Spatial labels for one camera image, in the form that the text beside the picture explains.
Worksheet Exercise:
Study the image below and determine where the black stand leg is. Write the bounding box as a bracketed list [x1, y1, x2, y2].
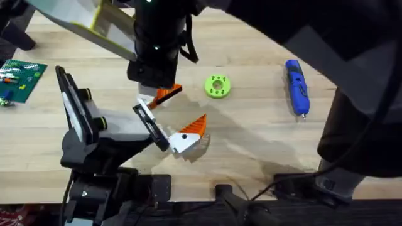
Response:
[0, 0, 37, 51]

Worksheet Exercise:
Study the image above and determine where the red patterned cloth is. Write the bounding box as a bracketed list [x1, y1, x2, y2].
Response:
[0, 205, 41, 226]

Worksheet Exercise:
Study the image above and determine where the blue electric screwdriver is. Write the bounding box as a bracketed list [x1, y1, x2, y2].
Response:
[284, 59, 311, 119]

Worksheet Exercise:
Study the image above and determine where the black stand post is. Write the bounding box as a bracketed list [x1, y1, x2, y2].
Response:
[215, 184, 252, 226]

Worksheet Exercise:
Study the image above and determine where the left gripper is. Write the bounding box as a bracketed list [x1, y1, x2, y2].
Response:
[61, 96, 209, 175]

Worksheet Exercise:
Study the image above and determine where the orange ribbed wedge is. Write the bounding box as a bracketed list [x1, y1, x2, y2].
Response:
[147, 83, 183, 110]

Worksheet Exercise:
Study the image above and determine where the green disc with holes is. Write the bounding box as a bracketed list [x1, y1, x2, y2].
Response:
[204, 74, 232, 100]

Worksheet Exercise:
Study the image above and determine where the green board with toy blocks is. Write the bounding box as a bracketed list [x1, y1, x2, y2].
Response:
[0, 59, 48, 107]

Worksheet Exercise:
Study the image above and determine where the left wrist flat plate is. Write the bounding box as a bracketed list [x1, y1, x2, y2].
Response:
[55, 65, 108, 146]

